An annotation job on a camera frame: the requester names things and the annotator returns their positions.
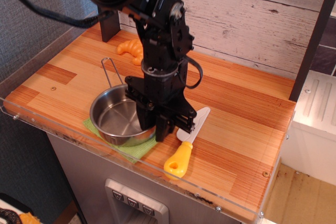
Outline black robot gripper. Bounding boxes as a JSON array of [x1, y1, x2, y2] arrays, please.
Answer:
[[125, 62, 196, 142]]

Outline stainless steel pot bowl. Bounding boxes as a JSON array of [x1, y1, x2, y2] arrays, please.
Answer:
[[90, 74, 155, 146]]

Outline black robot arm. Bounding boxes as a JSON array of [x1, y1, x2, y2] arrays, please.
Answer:
[[91, 0, 197, 142]]

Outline green cloth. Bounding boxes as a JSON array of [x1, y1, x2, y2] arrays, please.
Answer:
[[82, 118, 157, 164]]

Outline clear acrylic front guard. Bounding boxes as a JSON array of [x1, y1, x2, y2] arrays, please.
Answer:
[[0, 97, 281, 224]]

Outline clear acrylic guard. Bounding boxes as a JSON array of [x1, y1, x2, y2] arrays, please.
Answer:
[[0, 97, 281, 224], [1, 27, 85, 98]]

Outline orange toy croissant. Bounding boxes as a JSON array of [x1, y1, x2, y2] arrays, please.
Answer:
[[117, 39, 143, 66]]

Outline silver dispenser button panel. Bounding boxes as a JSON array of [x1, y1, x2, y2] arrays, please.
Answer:
[[104, 178, 170, 223]]

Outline grey toy fridge cabinet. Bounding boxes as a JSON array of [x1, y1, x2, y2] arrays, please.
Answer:
[[48, 134, 238, 223]]

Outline clear acrylic left guard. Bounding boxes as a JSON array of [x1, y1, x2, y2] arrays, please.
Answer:
[[1, 27, 85, 98]]

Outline white toy sink unit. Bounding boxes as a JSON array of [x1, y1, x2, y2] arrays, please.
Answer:
[[280, 71, 335, 185]]

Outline orange object bottom left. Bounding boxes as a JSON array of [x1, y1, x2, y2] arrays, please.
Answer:
[[19, 212, 41, 224]]

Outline toy knife yellow handle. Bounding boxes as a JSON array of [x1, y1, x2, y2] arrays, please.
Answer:
[[163, 107, 211, 180]]

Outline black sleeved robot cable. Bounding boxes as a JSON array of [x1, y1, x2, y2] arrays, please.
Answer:
[[0, 0, 115, 29]]

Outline dark right shelf post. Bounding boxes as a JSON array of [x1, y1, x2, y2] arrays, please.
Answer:
[[289, 0, 335, 102]]

